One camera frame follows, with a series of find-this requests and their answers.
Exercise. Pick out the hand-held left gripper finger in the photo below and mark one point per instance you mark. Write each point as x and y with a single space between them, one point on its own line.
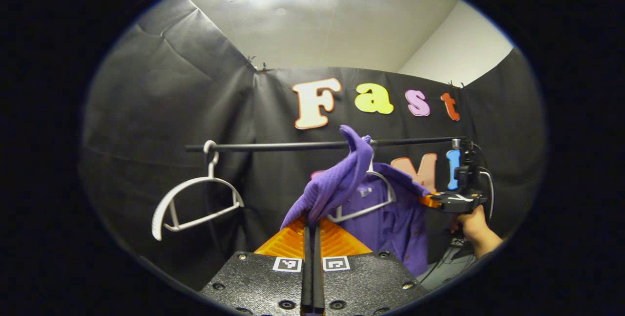
318 277
306 277

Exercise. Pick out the black clothes rack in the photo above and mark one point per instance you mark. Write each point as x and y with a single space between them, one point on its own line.
273 146

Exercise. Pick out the empty white plastic hanger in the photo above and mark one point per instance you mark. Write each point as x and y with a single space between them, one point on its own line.
157 223

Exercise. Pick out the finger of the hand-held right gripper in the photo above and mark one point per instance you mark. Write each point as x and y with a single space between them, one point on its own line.
456 200

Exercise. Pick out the black backdrop cloth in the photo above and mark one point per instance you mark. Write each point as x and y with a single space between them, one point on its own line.
171 111

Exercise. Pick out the white hanger holding shirt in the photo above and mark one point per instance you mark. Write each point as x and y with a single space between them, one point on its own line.
359 212

